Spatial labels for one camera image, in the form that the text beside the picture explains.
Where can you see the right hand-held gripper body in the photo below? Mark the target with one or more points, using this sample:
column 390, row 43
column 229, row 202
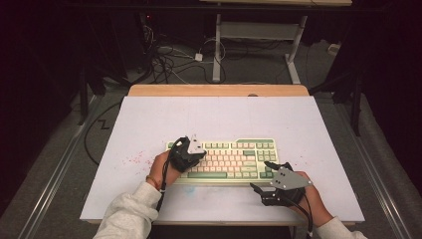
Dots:
column 288, row 179

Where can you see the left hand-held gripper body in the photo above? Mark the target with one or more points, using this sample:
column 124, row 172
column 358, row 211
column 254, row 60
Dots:
column 182, row 156

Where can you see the cream and green keyboard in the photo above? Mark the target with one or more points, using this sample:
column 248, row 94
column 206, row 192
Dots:
column 232, row 159

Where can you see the person's left hand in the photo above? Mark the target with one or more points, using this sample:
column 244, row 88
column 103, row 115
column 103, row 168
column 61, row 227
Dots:
column 159, row 169

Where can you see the person's right hand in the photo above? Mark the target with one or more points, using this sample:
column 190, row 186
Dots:
column 313, row 202

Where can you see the white table cover board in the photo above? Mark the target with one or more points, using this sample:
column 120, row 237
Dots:
column 215, row 116

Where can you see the wooden table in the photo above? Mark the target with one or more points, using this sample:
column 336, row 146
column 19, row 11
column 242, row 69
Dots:
column 215, row 90

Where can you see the white power adapter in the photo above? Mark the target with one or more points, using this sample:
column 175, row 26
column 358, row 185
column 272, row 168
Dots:
column 198, row 57

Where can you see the beige box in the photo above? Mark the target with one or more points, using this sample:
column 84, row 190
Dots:
column 333, row 49

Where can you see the metal floor rail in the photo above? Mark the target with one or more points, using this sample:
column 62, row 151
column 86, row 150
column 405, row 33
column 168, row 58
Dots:
column 381, row 189
column 49, row 189

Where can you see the white desk frame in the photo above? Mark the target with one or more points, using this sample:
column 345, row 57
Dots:
column 258, row 30

